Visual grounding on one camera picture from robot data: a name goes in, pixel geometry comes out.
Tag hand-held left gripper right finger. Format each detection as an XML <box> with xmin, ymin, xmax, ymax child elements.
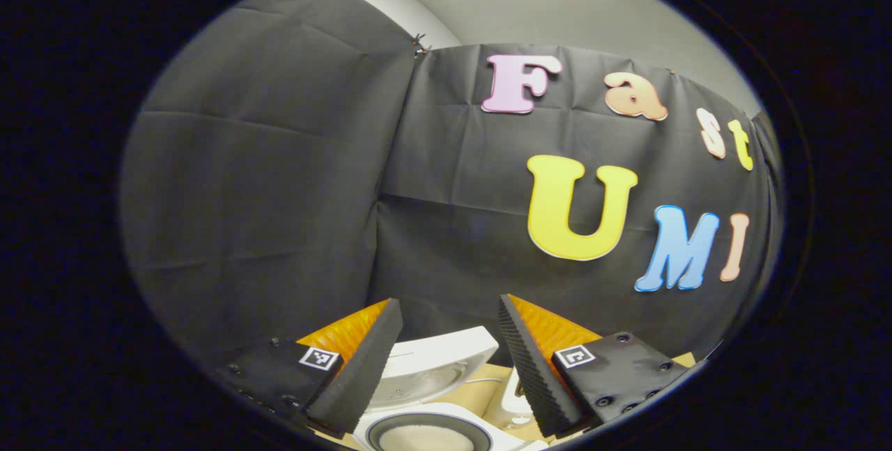
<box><xmin>497</xmin><ymin>293</ymin><xmax>698</xmax><ymax>439</ymax></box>

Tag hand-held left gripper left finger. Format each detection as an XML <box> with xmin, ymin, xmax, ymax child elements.
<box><xmin>213</xmin><ymin>298</ymin><xmax>405</xmax><ymax>438</ymax></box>

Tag white toaster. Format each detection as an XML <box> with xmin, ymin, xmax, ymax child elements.
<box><xmin>498</xmin><ymin>366</ymin><xmax>539</xmax><ymax>431</ymax></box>

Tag black backdrop cloth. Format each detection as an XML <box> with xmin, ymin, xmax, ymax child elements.
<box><xmin>118</xmin><ymin>0</ymin><xmax>781</xmax><ymax>368</ymax></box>

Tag white rice cooker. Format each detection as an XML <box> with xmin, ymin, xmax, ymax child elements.
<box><xmin>352</xmin><ymin>326</ymin><xmax>551</xmax><ymax>451</ymax></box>

